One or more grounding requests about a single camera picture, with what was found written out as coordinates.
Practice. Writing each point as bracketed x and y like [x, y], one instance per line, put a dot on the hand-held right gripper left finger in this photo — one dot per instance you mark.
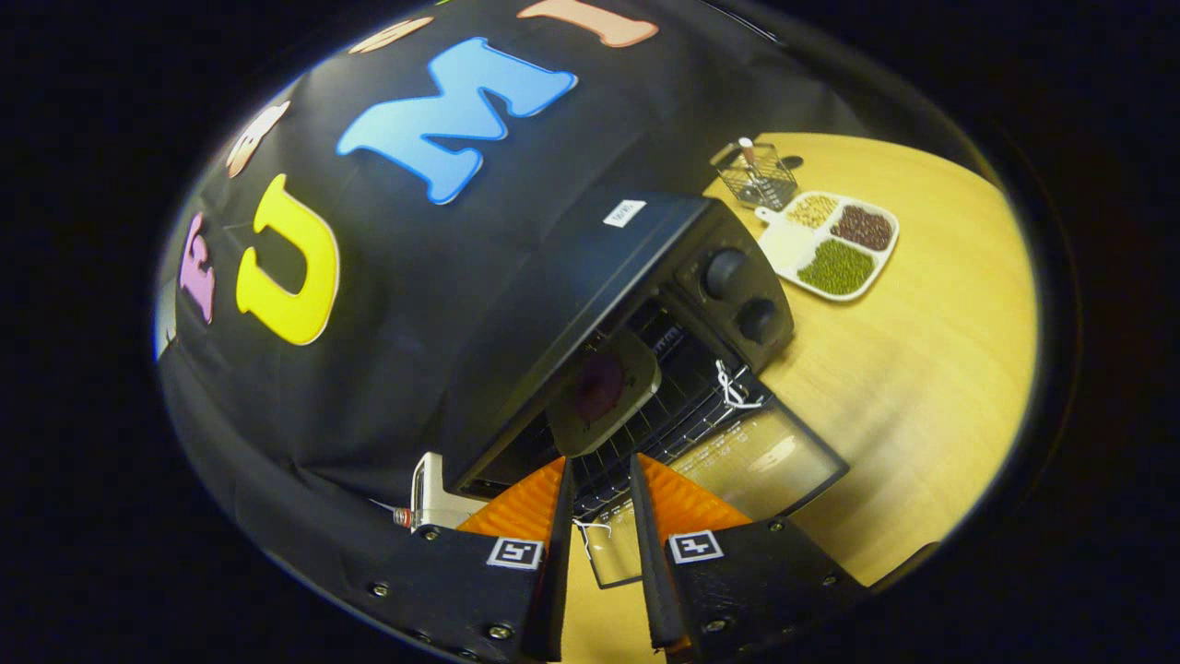
[562, 553]

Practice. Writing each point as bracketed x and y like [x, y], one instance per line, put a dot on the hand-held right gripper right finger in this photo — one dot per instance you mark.
[645, 572]

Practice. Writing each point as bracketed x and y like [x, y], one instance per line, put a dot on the pink ham slice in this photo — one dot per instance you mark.
[599, 387]

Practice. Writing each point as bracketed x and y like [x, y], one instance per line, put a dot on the square cream plate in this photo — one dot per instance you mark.
[636, 369]

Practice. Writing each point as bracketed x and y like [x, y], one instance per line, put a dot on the black electric oven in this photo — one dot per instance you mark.
[599, 267]

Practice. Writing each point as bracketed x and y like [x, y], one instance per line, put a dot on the white appliance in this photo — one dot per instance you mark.
[433, 493]

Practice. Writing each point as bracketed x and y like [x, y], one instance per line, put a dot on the clear plastic bottle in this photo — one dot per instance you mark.
[404, 516]

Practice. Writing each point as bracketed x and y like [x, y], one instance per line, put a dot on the divided white bean tray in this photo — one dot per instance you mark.
[788, 249]

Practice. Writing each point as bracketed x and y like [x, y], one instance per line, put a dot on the striped straw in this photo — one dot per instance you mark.
[747, 152]

